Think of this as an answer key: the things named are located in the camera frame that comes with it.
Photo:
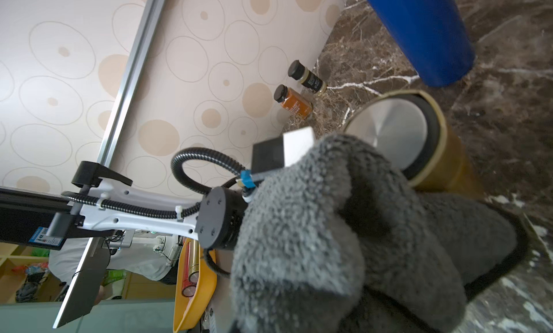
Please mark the blue thermos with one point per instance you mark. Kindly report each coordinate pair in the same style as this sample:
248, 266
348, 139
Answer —
432, 36

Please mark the dark capped spice jar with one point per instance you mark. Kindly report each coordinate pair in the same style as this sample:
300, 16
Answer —
306, 78

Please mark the grey wiping cloth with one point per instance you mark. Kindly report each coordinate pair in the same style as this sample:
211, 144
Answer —
339, 242

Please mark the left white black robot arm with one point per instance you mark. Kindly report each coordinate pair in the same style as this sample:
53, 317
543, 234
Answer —
107, 204

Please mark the amber spice jar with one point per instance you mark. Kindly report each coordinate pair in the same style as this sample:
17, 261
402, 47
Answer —
292, 101

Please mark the gold thermos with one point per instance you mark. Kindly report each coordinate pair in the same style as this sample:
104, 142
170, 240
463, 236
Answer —
410, 130

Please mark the yellow plastic tray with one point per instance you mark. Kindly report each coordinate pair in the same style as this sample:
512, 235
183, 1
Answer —
196, 284

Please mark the left diagonal aluminium rail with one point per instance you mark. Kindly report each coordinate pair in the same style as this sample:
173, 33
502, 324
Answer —
85, 283

